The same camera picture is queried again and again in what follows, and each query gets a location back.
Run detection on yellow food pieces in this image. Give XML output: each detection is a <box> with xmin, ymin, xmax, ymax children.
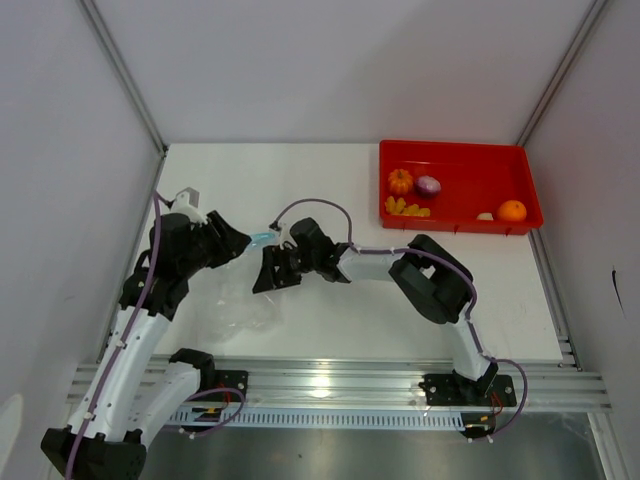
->
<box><xmin>384</xmin><ymin>196</ymin><xmax>431</xmax><ymax>218</ymax></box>

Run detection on orange fruit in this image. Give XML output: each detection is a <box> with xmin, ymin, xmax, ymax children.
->
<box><xmin>496</xmin><ymin>200</ymin><xmax>527</xmax><ymax>222</ymax></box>

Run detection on red plastic tray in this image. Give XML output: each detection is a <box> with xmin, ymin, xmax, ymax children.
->
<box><xmin>378</xmin><ymin>140</ymin><xmax>544</xmax><ymax>236</ymax></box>

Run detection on aluminium rail frame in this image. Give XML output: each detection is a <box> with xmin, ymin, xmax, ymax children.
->
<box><xmin>64</xmin><ymin>355</ymin><xmax>614</xmax><ymax>416</ymax></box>

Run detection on purple onion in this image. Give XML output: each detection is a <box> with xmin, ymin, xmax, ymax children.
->
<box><xmin>414</xmin><ymin>175</ymin><xmax>442</xmax><ymax>198</ymax></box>

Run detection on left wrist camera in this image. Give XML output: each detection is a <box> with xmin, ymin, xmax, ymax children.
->
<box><xmin>170</xmin><ymin>187</ymin><xmax>207</xmax><ymax>224</ymax></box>

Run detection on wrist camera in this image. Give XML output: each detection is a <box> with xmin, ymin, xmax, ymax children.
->
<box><xmin>269</xmin><ymin>221</ymin><xmax>297</xmax><ymax>249</ymax></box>
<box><xmin>170</xmin><ymin>187</ymin><xmax>207</xmax><ymax>224</ymax></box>

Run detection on small orange pumpkin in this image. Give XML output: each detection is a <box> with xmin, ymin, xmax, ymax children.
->
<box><xmin>387</xmin><ymin>169</ymin><xmax>414</xmax><ymax>196</ymax></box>

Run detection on white garlic piece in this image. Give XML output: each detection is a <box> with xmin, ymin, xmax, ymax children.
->
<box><xmin>476</xmin><ymin>212</ymin><xmax>494</xmax><ymax>221</ymax></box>

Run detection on clear zip top bag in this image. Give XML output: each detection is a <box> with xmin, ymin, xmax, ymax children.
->
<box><xmin>202</xmin><ymin>232</ymin><xmax>279</xmax><ymax>343</ymax></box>

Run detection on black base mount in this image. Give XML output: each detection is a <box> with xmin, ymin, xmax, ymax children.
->
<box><xmin>418</xmin><ymin>373</ymin><xmax>517</xmax><ymax>407</ymax></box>
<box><xmin>200</xmin><ymin>370</ymin><xmax>249</xmax><ymax>404</ymax></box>

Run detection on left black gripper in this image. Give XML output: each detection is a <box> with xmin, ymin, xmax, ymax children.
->
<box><xmin>179</xmin><ymin>210</ymin><xmax>251</xmax><ymax>277</ymax></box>

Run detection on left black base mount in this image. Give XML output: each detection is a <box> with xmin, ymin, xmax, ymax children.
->
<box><xmin>200</xmin><ymin>370</ymin><xmax>249</xmax><ymax>404</ymax></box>

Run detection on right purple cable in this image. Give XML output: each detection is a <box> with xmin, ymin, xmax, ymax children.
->
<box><xmin>272</xmin><ymin>198</ymin><xmax>530</xmax><ymax>441</ymax></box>

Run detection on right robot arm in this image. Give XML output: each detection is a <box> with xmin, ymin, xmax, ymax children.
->
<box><xmin>253</xmin><ymin>218</ymin><xmax>498</xmax><ymax>404</ymax></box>

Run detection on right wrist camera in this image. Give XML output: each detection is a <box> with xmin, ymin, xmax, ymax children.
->
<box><xmin>269</xmin><ymin>221</ymin><xmax>297</xmax><ymax>249</ymax></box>

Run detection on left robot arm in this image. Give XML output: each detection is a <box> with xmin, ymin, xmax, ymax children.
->
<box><xmin>41</xmin><ymin>211</ymin><xmax>252</xmax><ymax>479</ymax></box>

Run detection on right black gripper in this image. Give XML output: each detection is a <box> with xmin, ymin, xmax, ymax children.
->
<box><xmin>253</xmin><ymin>245</ymin><xmax>318</xmax><ymax>295</ymax></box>

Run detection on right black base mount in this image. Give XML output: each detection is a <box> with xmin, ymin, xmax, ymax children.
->
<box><xmin>418</xmin><ymin>373</ymin><xmax>517</xmax><ymax>407</ymax></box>

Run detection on white slotted cable duct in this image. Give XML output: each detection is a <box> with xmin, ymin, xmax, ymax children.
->
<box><xmin>167</xmin><ymin>407</ymin><xmax>495</xmax><ymax>432</ymax></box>

